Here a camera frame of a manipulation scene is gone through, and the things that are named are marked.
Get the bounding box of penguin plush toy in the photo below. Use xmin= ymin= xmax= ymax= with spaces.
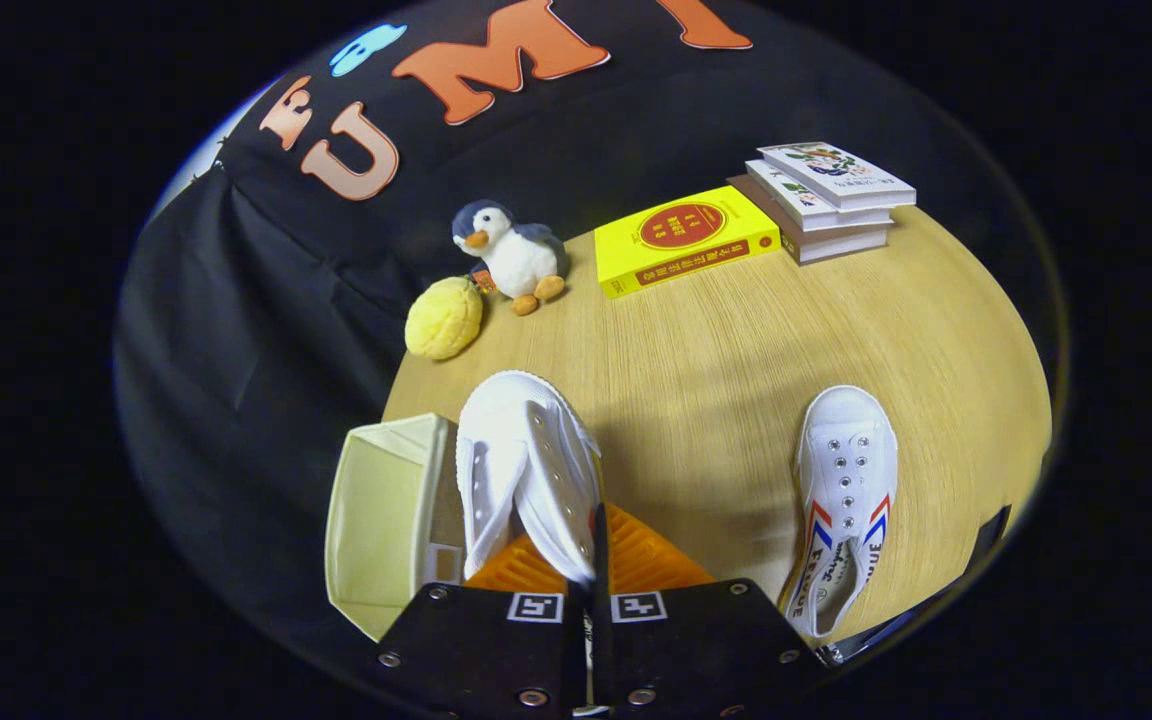
xmin=451 ymin=199 xmax=569 ymax=317

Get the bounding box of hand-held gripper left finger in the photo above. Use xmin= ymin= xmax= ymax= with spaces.
xmin=373 ymin=530 xmax=592 ymax=720

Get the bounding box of white illustrated cover book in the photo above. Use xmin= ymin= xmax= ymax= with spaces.
xmin=758 ymin=141 xmax=917 ymax=212

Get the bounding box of brown cover book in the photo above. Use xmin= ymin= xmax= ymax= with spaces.
xmin=726 ymin=175 xmax=889 ymax=266

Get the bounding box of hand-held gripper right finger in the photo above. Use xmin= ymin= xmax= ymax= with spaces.
xmin=591 ymin=500 xmax=830 ymax=720

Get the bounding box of white canvas shoe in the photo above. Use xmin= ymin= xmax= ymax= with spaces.
xmin=781 ymin=385 xmax=900 ymax=641
xmin=454 ymin=370 xmax=604 ymax=586

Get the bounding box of yellow book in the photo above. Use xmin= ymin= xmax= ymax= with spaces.
xmin=594 ymin=185 xmax=782 ymax=300

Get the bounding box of cream fabric storage box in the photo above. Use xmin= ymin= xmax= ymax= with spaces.
xmin=324 ymin=413 xmax=467 ymax=643

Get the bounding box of dark grey object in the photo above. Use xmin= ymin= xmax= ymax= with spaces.
xmin=971 ymin=505 xmax=1015 ymax=563

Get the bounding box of yellow round plush bun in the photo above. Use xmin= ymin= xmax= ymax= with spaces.
xmin=404 ymin=277 xmax=485 ymax=361

